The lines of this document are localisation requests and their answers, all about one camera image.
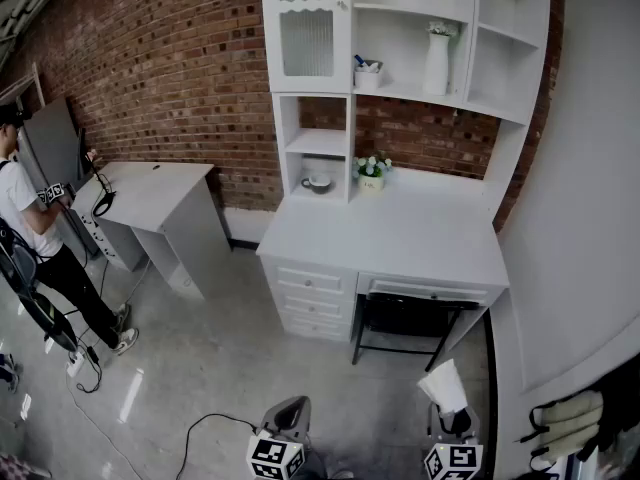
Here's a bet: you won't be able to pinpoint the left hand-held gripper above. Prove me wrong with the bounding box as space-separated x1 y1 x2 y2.
247 396 314 480

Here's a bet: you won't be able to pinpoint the white cloth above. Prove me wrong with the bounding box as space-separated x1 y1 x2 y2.
417 358 470 415

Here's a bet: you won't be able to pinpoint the black garment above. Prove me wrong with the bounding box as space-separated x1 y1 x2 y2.
574 362 640 469

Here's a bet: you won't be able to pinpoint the white desk with hutch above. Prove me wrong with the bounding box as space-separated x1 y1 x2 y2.
255 0 551 372

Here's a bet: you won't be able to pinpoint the black equipment stand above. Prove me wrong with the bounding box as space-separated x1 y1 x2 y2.
0 217 81 357

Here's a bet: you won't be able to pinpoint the grey coffee mug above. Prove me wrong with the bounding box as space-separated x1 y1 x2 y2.
300 174 333 195

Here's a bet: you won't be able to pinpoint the ribbed glass cabinet door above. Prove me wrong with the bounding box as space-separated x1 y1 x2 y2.
260 0 354 94

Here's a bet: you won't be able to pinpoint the grey leaning board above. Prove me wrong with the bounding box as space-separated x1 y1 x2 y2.
22 96 85 189

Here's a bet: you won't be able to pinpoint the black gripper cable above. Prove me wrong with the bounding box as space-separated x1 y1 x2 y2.
174 413 262 480

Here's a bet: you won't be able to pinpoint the potted blue white flowers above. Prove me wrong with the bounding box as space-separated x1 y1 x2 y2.
352 152 394 198

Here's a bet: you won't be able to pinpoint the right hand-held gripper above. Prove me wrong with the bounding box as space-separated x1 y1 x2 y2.
423 402 485 480

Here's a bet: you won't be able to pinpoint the tall white vase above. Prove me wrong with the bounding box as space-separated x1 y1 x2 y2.
423 32 451 97

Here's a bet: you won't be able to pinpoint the wide white desk drawer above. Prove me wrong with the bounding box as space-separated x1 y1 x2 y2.
367 277 489 305

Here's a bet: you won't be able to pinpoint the small white desk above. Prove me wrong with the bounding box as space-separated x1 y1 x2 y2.
72 161 232 302

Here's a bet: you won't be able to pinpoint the white storage box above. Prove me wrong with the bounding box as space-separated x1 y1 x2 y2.
353 59 385 91

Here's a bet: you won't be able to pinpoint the black chair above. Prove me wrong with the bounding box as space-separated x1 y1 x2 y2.
352 291 481 373

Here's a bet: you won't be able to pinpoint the person's legs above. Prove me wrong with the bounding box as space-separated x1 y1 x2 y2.
302 447 356 480

